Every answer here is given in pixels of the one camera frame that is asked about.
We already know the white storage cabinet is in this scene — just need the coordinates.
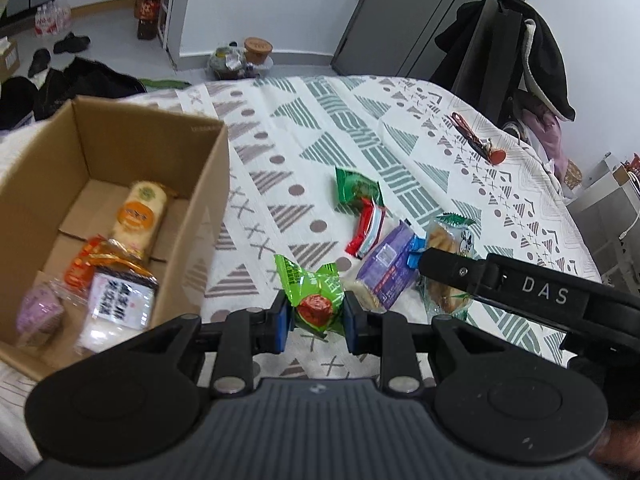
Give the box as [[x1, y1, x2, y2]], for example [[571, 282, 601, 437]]
[[568, 153, 640, 296]]

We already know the dark green snack packet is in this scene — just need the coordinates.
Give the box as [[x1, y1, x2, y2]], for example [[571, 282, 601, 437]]
[[335, 167, 384, 214]]

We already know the red gold-dotted snack packet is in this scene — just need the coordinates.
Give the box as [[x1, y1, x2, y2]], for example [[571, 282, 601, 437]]
[[63, 236, 119, 292]]

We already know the black shoe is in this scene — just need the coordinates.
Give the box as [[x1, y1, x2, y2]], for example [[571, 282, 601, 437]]
[[27, 48, 51, 78], [53, 32, 91, 54]]

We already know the pink garment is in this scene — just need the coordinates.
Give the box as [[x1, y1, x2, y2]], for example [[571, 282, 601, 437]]
[[513, 90, 568, 182]]

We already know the patterned white bedspread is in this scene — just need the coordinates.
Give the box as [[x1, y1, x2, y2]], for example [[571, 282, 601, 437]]
[[1, 76, 600, 469]]

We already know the brown lidded jar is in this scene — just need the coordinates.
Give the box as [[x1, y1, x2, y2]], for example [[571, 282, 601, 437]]
[[244, 37, 272, 65]]

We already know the dark bottle red label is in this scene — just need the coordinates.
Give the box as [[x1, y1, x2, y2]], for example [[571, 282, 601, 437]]
[[137, 0, 160, 40]]

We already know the small cardboard box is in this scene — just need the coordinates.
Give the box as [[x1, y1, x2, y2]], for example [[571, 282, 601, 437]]
[[0, 40, 21, 82]]

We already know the green frog rug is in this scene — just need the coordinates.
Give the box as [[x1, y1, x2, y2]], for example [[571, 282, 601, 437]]
[[139, 78, 192, 92]]

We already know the green cookie packet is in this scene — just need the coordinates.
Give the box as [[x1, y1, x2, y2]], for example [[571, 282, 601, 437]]
[[421, 212, 475, 321]]

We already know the plastic bag of items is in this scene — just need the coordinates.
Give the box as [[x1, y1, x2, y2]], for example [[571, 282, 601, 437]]
[[206, 42, 274, 80]]

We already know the orange rice cracker packet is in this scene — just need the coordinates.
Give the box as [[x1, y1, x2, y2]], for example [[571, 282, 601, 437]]
[[108, 181, 172, 260]]

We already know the pink purple snack packet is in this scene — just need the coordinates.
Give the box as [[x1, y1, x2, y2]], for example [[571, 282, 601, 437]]
[[16, 283, 64, 347]]

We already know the brown cardboard box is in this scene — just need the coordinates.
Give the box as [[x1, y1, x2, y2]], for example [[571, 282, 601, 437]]
[[1, 96, 230, 380]]

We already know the water bottle pack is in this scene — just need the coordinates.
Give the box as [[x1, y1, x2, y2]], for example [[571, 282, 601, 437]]
[[34, 0, 72, 37]]

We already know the blue snack packet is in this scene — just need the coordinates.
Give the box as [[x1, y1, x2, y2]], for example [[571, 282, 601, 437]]
[[407, 235, 427, 270]]

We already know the black clothes pile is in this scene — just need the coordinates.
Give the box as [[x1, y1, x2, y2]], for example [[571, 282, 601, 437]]
[[1, 56, 146, 131]]

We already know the red white snack bar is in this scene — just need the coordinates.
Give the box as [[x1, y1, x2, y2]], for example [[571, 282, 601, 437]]
[[345, 198, 386, 259]]

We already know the white labelled snack packet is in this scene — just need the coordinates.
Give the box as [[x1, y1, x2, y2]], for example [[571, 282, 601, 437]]
[[76, 242, 158, 354]]

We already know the light green snack packet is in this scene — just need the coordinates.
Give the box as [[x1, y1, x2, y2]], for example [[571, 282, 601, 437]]
[[274, 255, 345, 338]]

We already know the red black keychain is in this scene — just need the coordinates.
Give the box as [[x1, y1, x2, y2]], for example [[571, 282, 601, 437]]
[[449, 112, 506, 166]]

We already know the black coat on chair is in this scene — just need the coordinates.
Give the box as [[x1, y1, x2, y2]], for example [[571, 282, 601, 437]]
[[430, 0, 576, 126]]

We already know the grey door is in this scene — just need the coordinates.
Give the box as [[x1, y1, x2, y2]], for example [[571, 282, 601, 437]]
[[331, 0, 477, 79]]

